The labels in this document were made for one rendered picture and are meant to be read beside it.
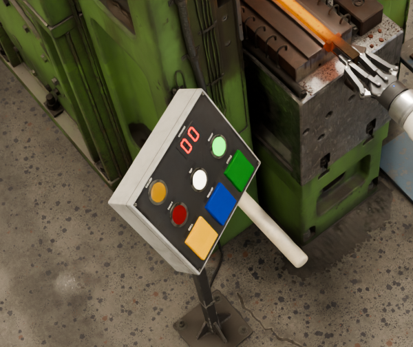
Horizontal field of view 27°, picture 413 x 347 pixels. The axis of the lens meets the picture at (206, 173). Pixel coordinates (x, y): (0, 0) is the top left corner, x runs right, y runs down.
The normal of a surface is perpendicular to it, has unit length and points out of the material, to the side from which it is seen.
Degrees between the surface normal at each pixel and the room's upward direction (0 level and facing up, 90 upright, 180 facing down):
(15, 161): 0
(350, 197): 90
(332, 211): 90
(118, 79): 90
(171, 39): 90
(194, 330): 0
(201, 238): 60
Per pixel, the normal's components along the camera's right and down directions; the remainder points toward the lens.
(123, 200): -0.53, -0.62
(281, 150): -0.61, 0.01
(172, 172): 0.72, 0.05
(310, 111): 0.61, 0.65
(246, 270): -0.11, -0.50
